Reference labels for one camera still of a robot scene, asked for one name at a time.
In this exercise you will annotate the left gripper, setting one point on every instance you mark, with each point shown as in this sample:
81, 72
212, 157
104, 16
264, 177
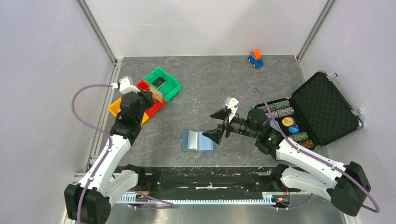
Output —
148, 96

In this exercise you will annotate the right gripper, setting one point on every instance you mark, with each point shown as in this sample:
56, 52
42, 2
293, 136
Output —
216, 134

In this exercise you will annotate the blue leather card holder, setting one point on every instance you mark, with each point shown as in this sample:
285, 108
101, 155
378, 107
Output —
193, 141

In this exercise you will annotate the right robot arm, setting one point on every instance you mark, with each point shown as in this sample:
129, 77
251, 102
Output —
345, 185

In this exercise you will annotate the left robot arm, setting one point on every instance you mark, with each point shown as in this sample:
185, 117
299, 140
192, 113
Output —
90, 200

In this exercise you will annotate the dark card in green bin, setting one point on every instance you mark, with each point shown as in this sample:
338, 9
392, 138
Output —
159, 82

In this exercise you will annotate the red plastic bin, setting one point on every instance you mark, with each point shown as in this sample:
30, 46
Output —
158, 105

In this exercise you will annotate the green plastic bin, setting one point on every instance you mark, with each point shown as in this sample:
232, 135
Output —
170, 89

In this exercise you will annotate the yellow plastic bin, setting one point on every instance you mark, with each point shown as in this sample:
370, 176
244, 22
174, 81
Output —
114, 109

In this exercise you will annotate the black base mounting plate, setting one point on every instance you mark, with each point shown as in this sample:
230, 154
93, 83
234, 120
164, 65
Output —
209, 183

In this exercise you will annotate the yellow dealer chip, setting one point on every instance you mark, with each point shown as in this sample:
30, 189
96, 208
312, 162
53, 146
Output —
288, 121

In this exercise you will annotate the blue dealer chip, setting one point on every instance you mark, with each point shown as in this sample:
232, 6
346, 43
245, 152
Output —
293, 129

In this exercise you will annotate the blue orange toy car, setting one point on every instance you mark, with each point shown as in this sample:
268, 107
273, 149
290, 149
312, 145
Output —
255, 59

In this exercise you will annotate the black poker chip case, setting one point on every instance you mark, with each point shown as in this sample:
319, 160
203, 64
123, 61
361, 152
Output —
321, 111

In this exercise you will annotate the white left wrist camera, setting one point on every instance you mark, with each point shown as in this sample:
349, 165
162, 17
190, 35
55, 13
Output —
125, 85

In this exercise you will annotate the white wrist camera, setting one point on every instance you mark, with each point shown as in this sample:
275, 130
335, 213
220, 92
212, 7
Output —
125, 85
231, 106

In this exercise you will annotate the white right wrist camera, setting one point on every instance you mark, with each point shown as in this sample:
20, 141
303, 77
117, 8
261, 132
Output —
231, 106

